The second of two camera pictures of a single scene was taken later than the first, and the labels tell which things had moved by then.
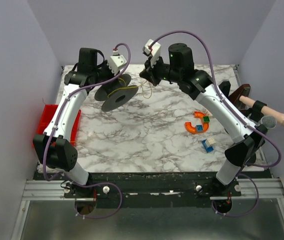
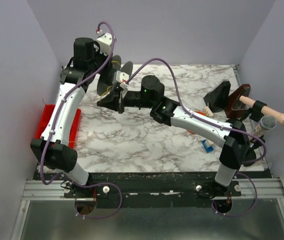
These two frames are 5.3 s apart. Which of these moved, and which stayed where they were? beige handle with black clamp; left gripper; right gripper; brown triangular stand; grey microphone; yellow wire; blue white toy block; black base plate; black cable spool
Moved: right gripper; yellow wire; black cable spool
Stayed: grey microphone; left gripper; black base plate; blue white toy block; brown triangular stand; beige handle with black clamp
